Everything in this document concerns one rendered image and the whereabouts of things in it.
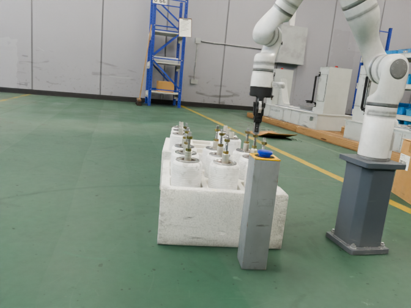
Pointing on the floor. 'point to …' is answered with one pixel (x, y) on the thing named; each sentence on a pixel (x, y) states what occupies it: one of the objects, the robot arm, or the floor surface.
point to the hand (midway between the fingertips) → (256, 128)
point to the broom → (144, 72)
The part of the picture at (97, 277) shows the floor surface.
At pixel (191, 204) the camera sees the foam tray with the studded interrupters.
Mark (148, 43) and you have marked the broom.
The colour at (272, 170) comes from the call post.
